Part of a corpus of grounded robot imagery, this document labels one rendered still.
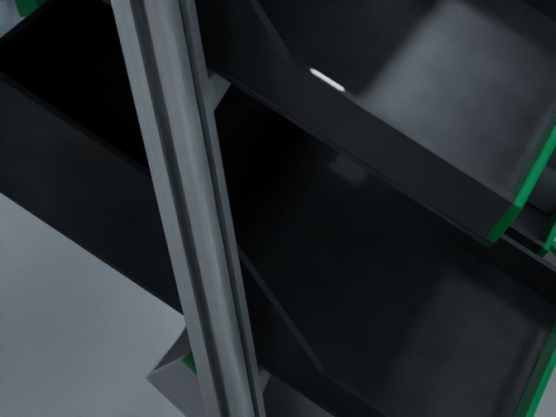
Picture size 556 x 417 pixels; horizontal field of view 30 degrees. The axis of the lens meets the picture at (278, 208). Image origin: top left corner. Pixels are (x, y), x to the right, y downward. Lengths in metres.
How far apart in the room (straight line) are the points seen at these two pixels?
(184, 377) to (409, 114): 0.20
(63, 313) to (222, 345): 0.65
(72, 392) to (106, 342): 0.06
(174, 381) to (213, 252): 0.16
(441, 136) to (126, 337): 0.68
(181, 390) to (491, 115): 0.23
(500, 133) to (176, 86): 0.12
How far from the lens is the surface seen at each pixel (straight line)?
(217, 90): 0.37
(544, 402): 0.75
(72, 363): 1.01
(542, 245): 0.56
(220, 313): 0.40
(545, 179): 0.59
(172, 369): 0.52
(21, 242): 1.15
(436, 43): 0.41
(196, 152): 0.35
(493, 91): 0.40
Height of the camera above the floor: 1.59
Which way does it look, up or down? 41 degrees down
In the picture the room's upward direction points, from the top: 7 degrees counter-clockwise
